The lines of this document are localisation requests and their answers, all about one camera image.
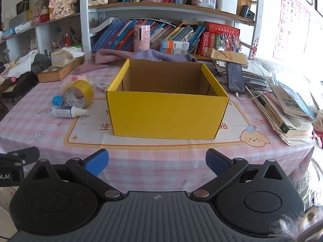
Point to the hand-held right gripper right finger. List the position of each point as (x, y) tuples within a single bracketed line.
[(217, 160)]

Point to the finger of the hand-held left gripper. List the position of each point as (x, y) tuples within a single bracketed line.
[(25, 154)]

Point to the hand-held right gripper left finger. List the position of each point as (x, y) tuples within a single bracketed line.
[(97, 160)]

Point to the white bottle blue label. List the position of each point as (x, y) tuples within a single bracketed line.
[(65, 111)]

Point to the blue plastic packet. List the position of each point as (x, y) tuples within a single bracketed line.
[(57, 100)]

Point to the yellow cardboard box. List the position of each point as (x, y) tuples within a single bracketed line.
[(164, 116)]

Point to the small white red box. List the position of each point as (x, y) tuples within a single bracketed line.
[(101, 88)]

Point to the clear tape roll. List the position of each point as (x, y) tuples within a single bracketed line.
[(84, 87)]

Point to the small black container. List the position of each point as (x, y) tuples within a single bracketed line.
[(246, 11)]

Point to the pink checked tablecloth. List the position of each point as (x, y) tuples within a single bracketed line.
[(151, 151)]

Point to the dark clothes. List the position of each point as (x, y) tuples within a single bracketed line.
[(25, 80)]

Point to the pile of paperback books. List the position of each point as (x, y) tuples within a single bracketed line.
[(285, 121)]

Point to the black smartphone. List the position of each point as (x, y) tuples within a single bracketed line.
[(236, 78)]

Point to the white cloth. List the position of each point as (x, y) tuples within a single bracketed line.
[(22, 61)]

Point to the pile of papers and booklets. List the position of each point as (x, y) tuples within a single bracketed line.
[(257, 75)]

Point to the grey fluffy fabric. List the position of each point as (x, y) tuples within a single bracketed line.
[(290, 221)]

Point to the tissue box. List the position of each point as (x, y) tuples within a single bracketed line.
[(60, 59)]

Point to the brown paper envelope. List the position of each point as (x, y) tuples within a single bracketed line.
[(227, 56)]

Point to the beige plush toy red outfit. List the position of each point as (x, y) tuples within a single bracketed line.
[(319, 131)]

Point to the purple and pink cloth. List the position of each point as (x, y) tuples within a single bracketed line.
[(141, 55)]

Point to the orange and white box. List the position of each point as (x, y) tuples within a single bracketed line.
[(172, 51), (174, 44)]

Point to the colourful foil decoration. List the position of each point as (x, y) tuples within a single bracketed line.
[(229, 42)]

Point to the white side shelf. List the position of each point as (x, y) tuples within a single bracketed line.
[(43, 34)]

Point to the row of blue books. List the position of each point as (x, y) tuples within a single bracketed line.
[(118, 35)]

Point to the pink cylinder device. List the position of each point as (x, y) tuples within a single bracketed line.
[(141, 40)]

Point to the white bookshelf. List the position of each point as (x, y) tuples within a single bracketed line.
[(85, 30)]

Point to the red dictionary set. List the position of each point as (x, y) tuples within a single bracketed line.
[(212, 27)]

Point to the pink doll figurine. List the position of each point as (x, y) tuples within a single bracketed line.
[(61, 7)]

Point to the white pen holder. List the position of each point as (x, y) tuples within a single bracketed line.
[(227, 5)]

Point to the pink wall poster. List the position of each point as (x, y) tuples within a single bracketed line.
[(290, 30)]

